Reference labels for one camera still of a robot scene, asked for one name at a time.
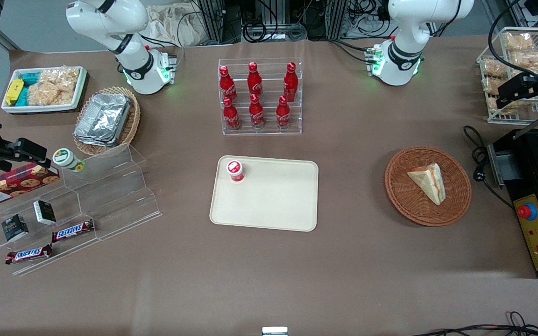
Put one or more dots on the teal snack packet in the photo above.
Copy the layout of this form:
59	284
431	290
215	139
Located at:
23	95
30	78

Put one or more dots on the red tartan cookie box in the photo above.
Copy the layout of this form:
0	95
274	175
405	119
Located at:
12	184

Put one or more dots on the small black carton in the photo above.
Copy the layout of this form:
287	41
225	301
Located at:
45	212
15	227

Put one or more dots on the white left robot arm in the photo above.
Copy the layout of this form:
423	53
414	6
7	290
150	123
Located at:
407	46

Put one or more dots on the clear bag of fried snacks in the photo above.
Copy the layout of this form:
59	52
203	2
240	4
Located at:
519	42
494	68
492	86
530	59
495	106

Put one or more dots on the red emergency stop button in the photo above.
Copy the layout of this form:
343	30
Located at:
526	212

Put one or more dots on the beige cloth bag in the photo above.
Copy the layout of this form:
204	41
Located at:
171	25

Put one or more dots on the black countertop appliance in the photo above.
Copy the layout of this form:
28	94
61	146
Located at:
521	186

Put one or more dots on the small silver white object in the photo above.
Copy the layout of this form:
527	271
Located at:
274	331

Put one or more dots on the green lid small cup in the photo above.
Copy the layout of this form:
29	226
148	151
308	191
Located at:
67	158

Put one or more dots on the aluminium profile frame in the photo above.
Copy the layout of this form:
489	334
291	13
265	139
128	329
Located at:
269	18

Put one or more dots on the clear acrylic step shelf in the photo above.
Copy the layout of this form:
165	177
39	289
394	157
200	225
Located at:
110	196

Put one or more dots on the clear bag of rice crackers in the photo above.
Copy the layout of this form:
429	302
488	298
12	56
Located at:
54	86

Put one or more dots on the snickers chocolate bar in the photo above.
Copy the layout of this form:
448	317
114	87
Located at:
28	254
73	230

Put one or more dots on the red lid small cup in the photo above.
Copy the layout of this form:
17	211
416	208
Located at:
235	170

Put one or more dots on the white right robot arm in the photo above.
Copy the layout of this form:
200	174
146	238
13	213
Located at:
124	32

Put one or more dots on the round brown wicker basket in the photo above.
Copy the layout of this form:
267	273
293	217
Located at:
404	196

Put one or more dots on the yellow snack packet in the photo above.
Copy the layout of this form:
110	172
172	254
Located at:
14	91

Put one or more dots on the clear acrylic bottle rack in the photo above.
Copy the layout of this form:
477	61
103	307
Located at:
269	126

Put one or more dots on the white rectangular snack tray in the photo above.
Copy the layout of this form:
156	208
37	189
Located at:
40	108

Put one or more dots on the oval light wicker basket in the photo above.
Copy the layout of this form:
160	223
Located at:
133	121

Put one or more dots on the red cola bottle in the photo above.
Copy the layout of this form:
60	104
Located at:
290	81
228	84
256	112
254	79
283	112
231	114

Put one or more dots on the aluminium foil container stack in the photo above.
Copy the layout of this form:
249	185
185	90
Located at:
103	119

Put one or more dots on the beige plastic tray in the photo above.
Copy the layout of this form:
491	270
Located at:
273	200

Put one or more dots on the triangular sandwich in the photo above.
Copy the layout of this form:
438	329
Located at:
430	182

